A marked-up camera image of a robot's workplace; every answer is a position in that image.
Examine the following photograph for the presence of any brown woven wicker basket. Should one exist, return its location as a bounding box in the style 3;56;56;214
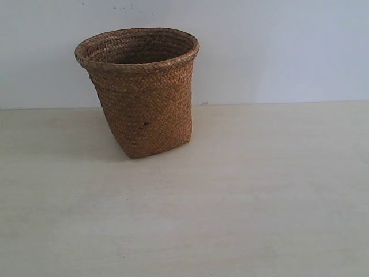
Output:
74;28;200;159

